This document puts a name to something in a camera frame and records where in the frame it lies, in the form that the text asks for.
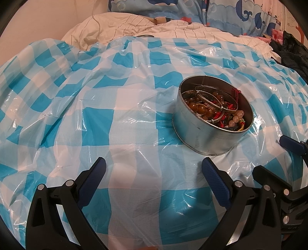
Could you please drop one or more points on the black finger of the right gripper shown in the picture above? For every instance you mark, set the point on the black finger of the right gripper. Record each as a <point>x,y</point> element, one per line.
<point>299,148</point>
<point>281,188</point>

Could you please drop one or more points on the blue white checkered plastic sheet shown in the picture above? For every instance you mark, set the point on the blue white checkered plastic sheet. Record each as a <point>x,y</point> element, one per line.
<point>62,108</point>

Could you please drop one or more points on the round silver metal tin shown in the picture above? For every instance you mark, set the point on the round silver metal tin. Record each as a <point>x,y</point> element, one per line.
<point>211,115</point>

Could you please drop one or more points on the black garment pile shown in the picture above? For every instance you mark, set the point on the black garment pile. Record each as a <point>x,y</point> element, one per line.
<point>293,54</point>

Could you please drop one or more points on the blue whale cartoon bedding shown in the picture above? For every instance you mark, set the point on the blue whale cartoon bedding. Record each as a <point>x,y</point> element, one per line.
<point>238,17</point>

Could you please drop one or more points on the small round metal lid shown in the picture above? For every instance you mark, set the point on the small round metal lid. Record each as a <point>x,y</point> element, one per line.
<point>145,36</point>

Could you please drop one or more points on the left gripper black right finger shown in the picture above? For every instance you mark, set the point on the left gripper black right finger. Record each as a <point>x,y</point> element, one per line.
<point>262,229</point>

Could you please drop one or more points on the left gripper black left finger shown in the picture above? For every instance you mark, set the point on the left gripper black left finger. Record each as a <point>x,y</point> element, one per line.
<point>44,228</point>

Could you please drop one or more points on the white grid-pattern quilt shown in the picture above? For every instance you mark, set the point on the white grid-pattern quilt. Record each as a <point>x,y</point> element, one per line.
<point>105,27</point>

